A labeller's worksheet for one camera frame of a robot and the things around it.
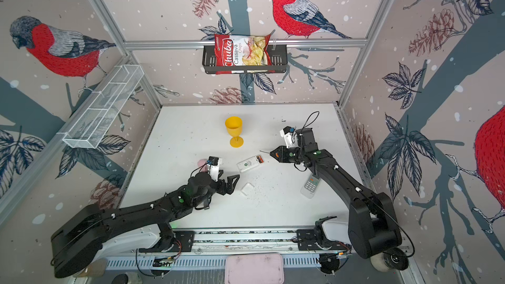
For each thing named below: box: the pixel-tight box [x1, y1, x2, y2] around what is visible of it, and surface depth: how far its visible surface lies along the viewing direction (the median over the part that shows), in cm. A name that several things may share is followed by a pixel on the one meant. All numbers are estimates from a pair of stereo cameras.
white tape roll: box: [370, 252, 396, 273], surface depth 67 cm
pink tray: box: [224, 253, 285, 284], surface depth 68 cm
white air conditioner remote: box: [236, 155, 265, 173], surface depth 96 cm
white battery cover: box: [240, 182, 255, 196], surface depth 89 cm
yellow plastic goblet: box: [224, 116, 244, 148], surface depth 95 cm
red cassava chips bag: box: [213, 33, 273, 75], surface depth 89 cm
